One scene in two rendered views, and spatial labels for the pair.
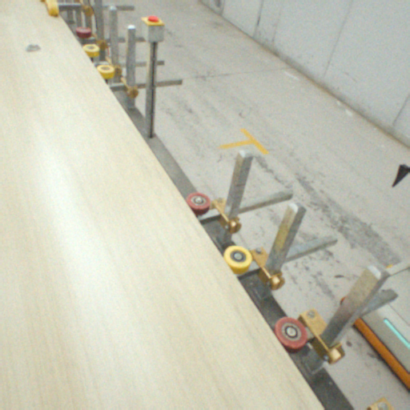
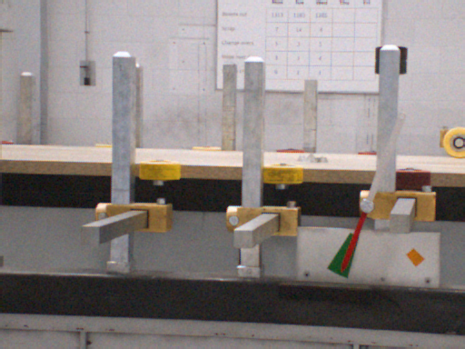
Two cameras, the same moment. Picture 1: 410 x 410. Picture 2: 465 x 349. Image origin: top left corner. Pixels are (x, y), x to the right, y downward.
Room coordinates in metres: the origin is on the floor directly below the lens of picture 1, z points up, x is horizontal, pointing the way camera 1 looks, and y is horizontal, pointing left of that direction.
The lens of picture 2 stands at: (3.38, -0.80, 1.01)
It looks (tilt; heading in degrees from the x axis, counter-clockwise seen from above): 3 degrees down; 133
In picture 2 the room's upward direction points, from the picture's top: 1 degrees clockwise
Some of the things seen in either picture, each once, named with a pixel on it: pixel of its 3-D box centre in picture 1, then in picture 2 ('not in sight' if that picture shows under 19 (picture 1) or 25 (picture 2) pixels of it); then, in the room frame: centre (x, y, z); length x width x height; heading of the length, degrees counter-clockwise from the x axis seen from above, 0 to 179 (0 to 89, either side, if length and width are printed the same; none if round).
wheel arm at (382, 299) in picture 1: (339, 319); not in sight; (0.61, -0.42, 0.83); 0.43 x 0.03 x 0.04; 125
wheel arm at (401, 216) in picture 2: (118, 40); (404, 212); (2.28, 0.69, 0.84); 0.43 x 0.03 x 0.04; 125
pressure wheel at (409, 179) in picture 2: (84, 39); (409, 197); (2.16, 0.85, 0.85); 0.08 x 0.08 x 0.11
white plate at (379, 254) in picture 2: not in sight; (366, 256); (2.17, 0.72, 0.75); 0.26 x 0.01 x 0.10; 35
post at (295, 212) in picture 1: (274, 263); not in sight; (0.74, -0.23, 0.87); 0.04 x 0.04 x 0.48; 35
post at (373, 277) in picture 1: (337, 327); not in sight; (0.53, -0.38, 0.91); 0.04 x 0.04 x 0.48; 35
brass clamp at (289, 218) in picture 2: (114, 66); (263, 220); (1.99, 0.63, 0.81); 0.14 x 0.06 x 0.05; 35
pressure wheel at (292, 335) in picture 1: (285, 342); not in sight; (0.50, -0.26, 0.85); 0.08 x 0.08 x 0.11
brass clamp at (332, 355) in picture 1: (319, 336); not in sight; (0.55, -0.36, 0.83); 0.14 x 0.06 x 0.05; 35
